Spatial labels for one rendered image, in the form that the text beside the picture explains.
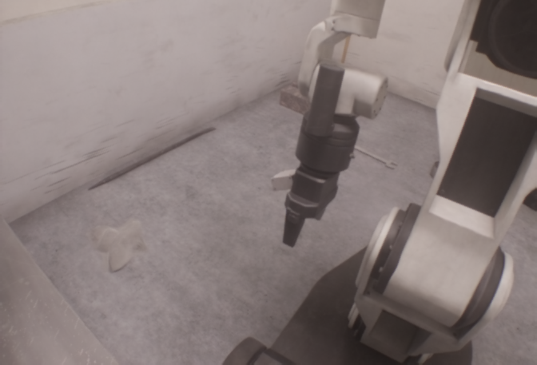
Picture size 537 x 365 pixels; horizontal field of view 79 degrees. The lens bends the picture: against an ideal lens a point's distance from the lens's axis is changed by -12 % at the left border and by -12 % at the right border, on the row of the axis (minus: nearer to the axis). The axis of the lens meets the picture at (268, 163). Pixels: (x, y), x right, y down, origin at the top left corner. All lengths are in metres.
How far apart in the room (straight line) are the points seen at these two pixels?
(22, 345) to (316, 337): 0.70
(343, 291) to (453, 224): 0.62
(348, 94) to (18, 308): 0.47
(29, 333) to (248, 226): 1.08
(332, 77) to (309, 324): 0.66
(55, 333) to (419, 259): 0.42
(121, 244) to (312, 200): 0.91
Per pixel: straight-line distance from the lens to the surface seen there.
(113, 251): 1.35
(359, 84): 0.51
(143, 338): 1.16
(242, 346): 0.90
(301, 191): 0.57
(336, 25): 0.52
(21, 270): 0.49
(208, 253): 1.32
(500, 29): 0.47
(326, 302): 1.02
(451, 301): 0.51
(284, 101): 2.25
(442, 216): 0.47
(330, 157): 0.54
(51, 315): 0.44
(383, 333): 0.79
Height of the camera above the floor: 1.00
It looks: 35 degrees down
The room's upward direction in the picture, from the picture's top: 5 degrees clockwise
